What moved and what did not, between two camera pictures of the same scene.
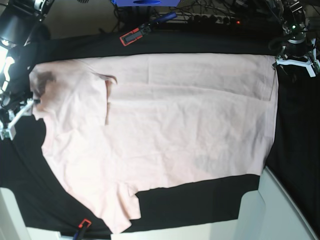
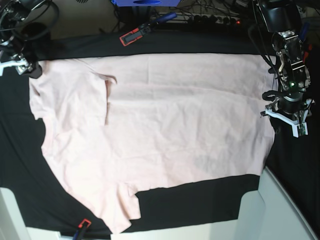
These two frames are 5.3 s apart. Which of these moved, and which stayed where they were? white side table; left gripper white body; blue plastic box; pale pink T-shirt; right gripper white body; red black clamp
Moved: right gripper white body; left gripper white body
Stayed: red black clamp; white side table; blue plastic box; pale pink T-shirt
